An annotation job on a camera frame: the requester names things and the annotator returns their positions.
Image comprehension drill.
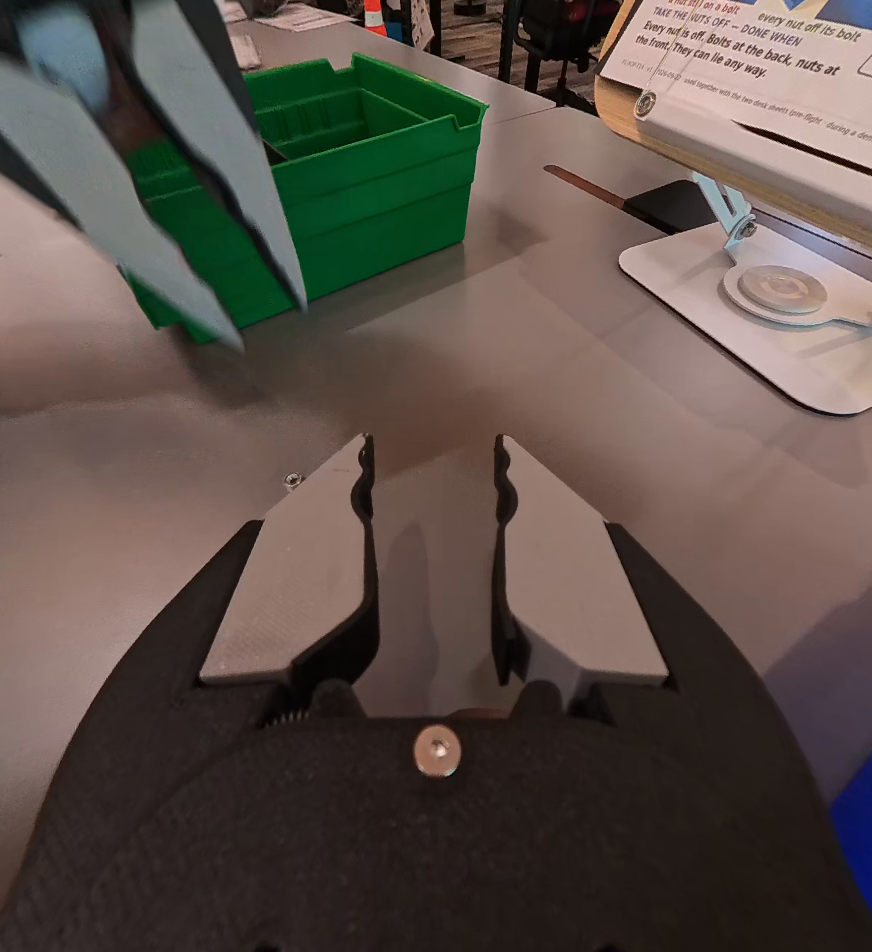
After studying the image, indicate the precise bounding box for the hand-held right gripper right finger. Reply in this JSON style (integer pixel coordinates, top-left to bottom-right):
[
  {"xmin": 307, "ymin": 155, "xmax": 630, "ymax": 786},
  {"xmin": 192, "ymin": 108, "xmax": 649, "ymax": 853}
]
[{"xmin": 491, "ymin": 433, "xmax": 671, "ymax": 714}]

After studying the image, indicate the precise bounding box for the black office chair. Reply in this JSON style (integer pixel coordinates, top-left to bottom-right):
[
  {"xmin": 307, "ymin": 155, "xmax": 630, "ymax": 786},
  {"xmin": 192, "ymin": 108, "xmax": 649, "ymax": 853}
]
[{"xmin": 514, "ymin": 0, "xmax": 615, "ymax": 113}]

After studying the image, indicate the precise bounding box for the white paper sheet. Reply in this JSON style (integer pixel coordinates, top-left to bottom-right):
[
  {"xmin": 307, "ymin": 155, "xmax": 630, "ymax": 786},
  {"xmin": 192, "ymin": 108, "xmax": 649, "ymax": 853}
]
[{"xmin": 257, "ymin": 3, "xmax": 355, "ymax": 32}]

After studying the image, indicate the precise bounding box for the white instruction sheet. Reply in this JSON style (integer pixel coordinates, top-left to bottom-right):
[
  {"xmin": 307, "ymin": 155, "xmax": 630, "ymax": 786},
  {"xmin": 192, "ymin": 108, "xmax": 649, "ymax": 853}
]
[{"xmin": 599, "ymin": 0, "xmax": 872, "ymax": 161}]

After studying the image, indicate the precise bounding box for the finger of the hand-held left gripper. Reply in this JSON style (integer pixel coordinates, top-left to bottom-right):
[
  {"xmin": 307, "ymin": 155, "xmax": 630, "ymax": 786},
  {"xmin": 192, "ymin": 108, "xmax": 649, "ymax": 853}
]
[
  {"xmin": 129, "ymin": 0, "xmax": 310, "ymax": 313},
  {"xmin": 0, "ymin": 7, "xmax": 247, "ymax": 352}
]

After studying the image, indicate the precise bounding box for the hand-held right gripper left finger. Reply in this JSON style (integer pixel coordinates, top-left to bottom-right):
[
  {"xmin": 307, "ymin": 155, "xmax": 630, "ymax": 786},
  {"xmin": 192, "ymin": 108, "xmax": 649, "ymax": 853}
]
[{"xmin": 198, "ymin": 433, "xmax": 382, "ymax": 690}]

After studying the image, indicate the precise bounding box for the wooden board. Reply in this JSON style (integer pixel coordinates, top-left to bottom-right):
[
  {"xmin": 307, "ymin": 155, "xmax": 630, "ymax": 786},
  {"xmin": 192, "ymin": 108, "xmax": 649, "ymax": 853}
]
[{"xmin": 594, "ymin": 0, "xmax": 872, "ymax": 265}]

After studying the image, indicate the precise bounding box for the green plastic bin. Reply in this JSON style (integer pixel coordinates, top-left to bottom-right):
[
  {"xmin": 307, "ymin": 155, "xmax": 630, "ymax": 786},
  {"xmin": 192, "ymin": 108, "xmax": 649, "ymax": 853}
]
[{"xmin": 119, "ymin": 52, "xmax": 490, "ymax": 332}]

